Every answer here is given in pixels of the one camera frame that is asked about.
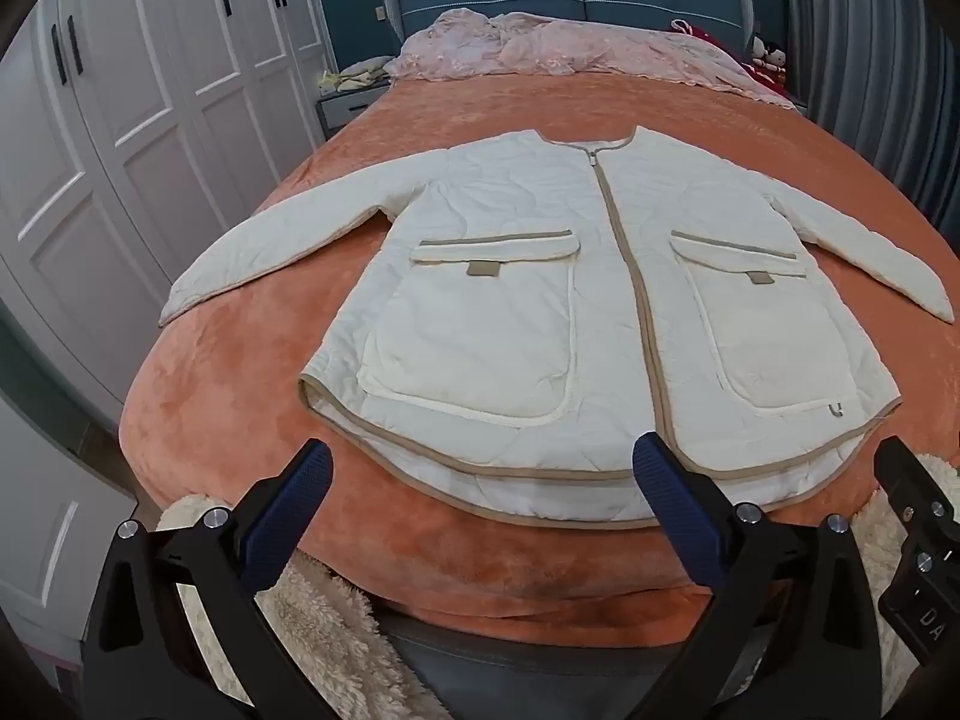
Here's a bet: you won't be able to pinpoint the red plush dolls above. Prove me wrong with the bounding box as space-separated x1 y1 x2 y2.
750 34 790 82

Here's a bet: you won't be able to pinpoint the grey curtain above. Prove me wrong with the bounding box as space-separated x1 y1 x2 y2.
780 0 960 233

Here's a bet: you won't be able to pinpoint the white quilted jacket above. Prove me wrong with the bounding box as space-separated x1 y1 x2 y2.
159 126 952 527

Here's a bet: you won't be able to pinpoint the white panelled door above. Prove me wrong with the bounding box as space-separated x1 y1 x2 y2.
0 394 140 672

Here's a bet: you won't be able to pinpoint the white panelled wardrobe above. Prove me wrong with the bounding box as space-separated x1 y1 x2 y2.
0 0 331 410

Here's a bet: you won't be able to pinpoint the grey nightstand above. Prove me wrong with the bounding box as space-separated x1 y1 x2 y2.
315 84 391 140

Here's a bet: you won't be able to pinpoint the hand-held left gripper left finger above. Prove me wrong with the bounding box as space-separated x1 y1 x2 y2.
79 439 353 720

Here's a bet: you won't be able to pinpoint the orange plush blanket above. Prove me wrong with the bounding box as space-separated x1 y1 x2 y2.
118 64 960 650

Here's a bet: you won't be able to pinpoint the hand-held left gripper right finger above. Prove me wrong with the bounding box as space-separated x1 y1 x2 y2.
622 433 886 720

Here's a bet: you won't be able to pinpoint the pink lace bedspread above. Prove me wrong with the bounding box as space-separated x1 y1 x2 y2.
385 7 800 110

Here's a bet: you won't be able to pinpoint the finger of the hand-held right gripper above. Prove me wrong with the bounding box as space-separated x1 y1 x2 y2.
874 435 960 661

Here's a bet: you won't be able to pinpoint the red cloth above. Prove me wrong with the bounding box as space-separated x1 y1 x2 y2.
670 19 751 61

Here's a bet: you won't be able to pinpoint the dark grey pants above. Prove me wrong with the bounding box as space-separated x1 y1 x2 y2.
382 611 680 720

